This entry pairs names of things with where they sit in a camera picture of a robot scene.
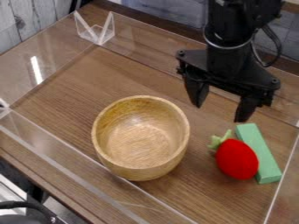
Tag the red plush strawberry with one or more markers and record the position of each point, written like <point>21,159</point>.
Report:
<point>236,159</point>

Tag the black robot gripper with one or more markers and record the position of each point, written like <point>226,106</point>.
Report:
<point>231,71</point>

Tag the black stand lower left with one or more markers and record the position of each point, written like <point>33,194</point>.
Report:
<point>25,204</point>

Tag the green rectangular block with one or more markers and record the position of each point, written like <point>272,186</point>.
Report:
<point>268,171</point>

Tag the clear acrylic tray enclosure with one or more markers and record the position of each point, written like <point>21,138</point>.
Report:
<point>57,80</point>

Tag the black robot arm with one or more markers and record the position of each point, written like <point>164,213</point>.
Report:
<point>235,20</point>

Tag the wooden bowl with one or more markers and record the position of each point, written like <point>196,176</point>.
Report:
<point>140,135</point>

